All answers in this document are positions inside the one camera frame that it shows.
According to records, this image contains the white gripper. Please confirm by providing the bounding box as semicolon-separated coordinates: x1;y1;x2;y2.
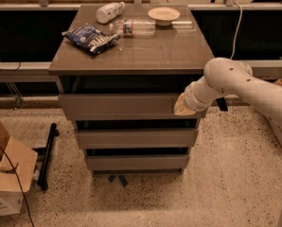
173;83;211;115

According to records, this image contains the grey top drawer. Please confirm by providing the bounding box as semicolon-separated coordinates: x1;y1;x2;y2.
59;94;202;121

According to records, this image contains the grey drawer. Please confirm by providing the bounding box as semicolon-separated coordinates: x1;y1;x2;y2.
85;155;189;171
59;94;202;121
75;129;199;149

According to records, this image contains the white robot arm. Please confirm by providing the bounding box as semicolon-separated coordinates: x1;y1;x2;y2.
173;58;282;129

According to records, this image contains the grey drawer cabinet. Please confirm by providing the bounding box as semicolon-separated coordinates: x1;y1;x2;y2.
49;6;213;174

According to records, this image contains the grey middle drawer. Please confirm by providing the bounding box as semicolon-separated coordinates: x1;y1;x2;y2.
75;129;199;149

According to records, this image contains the grey bottom drawer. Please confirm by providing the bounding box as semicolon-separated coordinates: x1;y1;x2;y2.
85;155;189;171

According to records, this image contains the blue tape cross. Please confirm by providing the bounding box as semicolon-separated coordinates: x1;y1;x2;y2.
108;175;128;188

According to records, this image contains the white bowl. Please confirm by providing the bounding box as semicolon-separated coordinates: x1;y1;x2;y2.
148;7;180;26

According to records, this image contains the clear water bottle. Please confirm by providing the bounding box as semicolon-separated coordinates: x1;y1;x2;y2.
109;19;156;37

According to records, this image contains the blue chip bag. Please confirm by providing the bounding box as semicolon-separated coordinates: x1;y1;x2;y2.
62;24;120;55

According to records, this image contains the white plastic bottle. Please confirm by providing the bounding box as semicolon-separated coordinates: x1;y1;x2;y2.
96;2;125;24

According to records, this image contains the black stand bar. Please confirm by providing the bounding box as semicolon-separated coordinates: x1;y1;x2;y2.
36;123;60;191

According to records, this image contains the open cardboard box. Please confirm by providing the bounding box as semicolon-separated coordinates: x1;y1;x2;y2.
0;121;38;217

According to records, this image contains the white cable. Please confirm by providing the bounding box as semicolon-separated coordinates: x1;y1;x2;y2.
229;2;244;61

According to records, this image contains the black cable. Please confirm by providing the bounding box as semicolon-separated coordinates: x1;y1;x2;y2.
0;135;35;227

